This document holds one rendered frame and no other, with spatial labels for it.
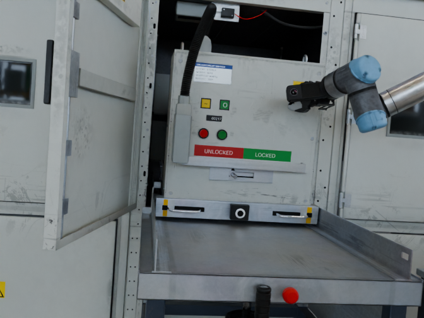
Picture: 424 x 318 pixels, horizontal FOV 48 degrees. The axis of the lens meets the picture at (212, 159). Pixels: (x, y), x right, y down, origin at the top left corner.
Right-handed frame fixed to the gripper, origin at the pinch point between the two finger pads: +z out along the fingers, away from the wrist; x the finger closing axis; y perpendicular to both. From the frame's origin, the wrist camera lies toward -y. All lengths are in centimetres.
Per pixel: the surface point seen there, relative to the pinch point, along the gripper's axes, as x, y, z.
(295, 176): -22.1, 5.6, 7.0
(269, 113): -2.1, -5.0, 3.5
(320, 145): -9.5, 20.9, 12.1
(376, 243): -45, 3, -30
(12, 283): -53, -78, 51
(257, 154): -15.0, -7.6, 8.6
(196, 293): -53, -46, -30
